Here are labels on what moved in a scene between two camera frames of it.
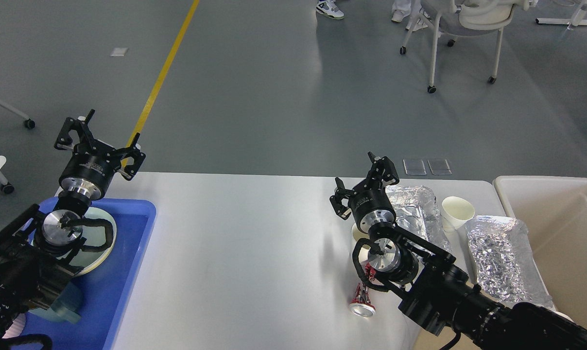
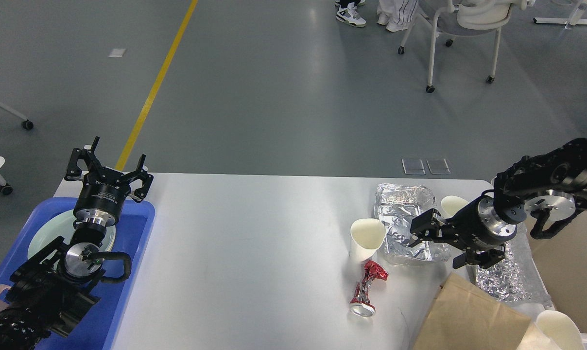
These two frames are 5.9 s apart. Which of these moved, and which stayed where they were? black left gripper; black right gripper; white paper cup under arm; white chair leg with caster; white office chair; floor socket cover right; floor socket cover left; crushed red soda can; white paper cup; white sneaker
Moved: black left gripper; white sneaker; black right gripper
Stayed: floor socket cover right; crushed red soda can; white chair leg with caster; white paper cup under arm; white office chair; floor socket cover left; white paper cup
